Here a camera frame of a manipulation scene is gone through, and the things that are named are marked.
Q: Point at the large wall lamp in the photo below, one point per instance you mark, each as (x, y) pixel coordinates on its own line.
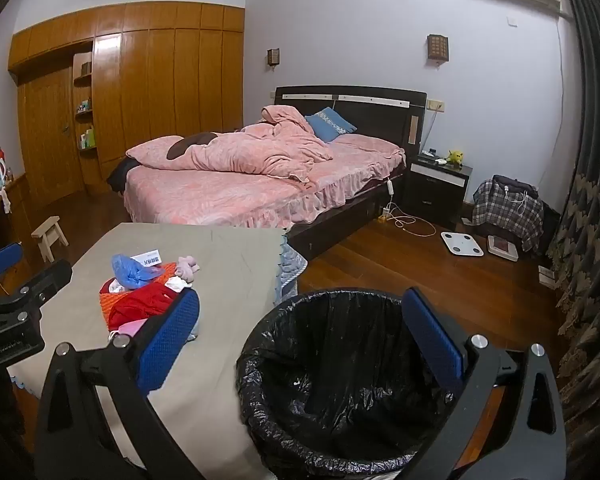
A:
(437, 47)

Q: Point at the wooden wardrobe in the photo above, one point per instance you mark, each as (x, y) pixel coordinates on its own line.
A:
(180, 85)

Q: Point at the blue pillow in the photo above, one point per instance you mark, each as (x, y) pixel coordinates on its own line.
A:
(330, 124)

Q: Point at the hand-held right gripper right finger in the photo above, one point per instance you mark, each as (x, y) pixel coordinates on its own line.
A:
(432, 335)

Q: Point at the pink cloth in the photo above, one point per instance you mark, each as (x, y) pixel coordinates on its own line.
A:
(187, 266)

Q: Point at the plaid cloth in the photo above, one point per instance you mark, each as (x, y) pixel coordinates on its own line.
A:
(505, 210)

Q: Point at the green bottle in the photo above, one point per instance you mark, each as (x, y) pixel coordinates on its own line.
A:
(90, 137)

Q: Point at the orange knitted pad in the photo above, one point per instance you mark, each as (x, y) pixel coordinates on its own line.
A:
(107, 306)

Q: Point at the white bathroom scale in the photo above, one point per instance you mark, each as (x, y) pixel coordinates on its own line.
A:
(461, 245)

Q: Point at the blue plastic bag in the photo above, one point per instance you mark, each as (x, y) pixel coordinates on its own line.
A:
(130, 270)

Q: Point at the wall socket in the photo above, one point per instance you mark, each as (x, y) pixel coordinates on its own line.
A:
(436, 105)

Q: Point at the pink pillow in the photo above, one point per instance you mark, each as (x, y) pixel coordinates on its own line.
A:
(365, 142)

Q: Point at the red cloth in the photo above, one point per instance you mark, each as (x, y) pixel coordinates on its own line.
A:
(140, 305)

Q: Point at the patterned dark curtain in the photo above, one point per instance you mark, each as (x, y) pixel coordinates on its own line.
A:
(595, 160)

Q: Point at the white paper sheet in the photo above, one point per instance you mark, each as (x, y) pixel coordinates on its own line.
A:
(546, 276)

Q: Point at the dark wooden bed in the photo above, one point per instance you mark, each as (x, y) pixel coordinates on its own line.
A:
(360, 105)

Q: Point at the white paper box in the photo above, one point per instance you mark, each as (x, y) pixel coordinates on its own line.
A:
(147, 258)

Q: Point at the wooden desk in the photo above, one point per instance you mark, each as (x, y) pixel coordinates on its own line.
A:
(15, 197)

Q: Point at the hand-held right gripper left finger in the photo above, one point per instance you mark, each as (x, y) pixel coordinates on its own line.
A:
(170, 340)

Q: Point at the small wooden stool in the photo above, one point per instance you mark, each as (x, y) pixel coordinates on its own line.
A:
(47, 225)

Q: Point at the small wall lamp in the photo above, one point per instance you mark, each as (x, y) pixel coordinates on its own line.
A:
(273, 56)

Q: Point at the red-topped scale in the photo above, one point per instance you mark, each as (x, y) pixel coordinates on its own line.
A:
(502, 247)

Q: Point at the pink bedsheet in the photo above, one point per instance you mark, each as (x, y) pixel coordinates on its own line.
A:
(205, 195)

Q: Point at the dark cloth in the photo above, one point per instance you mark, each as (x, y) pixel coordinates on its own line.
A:
(117, 175)

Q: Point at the blue quilted mat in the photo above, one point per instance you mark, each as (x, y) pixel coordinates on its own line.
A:
(290, 265)

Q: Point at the dark nightstand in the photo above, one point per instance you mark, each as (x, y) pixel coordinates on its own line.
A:
(430, 195)

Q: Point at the yellow plush toy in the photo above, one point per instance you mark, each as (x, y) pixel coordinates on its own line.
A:
(455, 157)

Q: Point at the pink quilt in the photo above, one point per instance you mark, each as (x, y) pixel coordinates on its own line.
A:
(240, 155)

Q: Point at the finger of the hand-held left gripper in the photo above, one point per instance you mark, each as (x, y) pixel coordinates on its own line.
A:
(0, 261)
(35, 295)

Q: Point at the trash bin with black bag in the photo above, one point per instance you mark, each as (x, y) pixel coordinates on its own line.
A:
(330, 360)

